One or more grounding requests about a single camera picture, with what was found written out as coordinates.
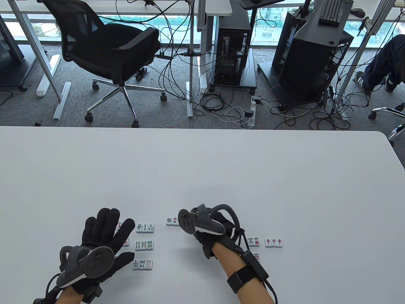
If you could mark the person's right hand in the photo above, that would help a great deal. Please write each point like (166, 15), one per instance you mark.
(207, 242)

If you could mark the person's left hand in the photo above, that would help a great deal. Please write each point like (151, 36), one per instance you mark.
(106, 229)

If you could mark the bird bamboo mahjong tile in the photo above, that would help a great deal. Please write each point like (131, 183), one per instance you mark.
(139, 228)

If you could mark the four-bamboo mahjong tile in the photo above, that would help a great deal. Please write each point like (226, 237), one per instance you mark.
(138, 245)

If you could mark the two-circle mahjong tile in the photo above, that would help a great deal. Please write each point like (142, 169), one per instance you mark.
(175, 221)

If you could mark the single-circle mahjong tile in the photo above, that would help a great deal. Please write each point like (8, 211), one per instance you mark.
(170, 221)

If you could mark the five-circle mahjong tile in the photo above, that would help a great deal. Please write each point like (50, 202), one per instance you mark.
(251, 241)

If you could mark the three-bamboo mahjong tile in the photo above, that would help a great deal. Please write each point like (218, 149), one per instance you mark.
(151, 227)

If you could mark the seven-bamboo mahjong tile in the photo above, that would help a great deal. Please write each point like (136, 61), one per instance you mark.
(136, 264)

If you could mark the six-bamboo mahjong tile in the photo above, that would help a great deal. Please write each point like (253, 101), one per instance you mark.
(150, 244)

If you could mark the nine-circle mahjong tile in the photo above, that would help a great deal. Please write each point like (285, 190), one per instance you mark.
(256, 256)

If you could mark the nine-bamboo mahjong tile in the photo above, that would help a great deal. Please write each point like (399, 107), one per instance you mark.
(149, 264)

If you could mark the person's left forearm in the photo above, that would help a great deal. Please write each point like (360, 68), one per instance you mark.
(73, 298)

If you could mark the person's right forearm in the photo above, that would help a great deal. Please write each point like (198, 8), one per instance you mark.
(231, 262)

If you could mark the grey hand tracking controller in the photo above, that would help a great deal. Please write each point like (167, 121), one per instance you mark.
(205, 221)
(98, 262)

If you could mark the white power strip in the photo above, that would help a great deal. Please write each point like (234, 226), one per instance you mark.
(251, 123)

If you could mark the black foot pedal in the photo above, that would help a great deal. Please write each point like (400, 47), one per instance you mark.
(141, 73)

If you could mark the black wheeled computer cart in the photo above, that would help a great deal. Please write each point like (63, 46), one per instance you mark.
(248, 79)
(265, 72)

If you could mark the black mesh office chair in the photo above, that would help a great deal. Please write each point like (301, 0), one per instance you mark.
(383, 109)
(104, 47)

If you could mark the black power strip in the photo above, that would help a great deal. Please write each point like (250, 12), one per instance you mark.
(163, 56)

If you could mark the black computer tower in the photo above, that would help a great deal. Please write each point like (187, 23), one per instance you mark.
(232, 57)
(310, 69)

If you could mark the dark grey equipment cart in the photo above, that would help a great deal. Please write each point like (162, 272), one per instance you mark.
(11, 41)

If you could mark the black white striped sneaker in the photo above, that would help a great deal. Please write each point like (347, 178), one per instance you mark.
(390, 86)
(360, 80)

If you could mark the white standing desk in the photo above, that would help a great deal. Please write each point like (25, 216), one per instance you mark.
(221, 8)

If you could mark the black monitor stand with tray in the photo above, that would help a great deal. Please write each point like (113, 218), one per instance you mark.
(329, 34)
(262, 3)

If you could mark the black keyboard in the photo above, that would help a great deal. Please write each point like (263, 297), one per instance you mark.
(331, 12)

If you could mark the black computer mouse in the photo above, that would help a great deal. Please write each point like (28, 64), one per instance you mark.
(357, 12)

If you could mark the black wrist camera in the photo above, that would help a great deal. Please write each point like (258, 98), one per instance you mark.
(94, 293)

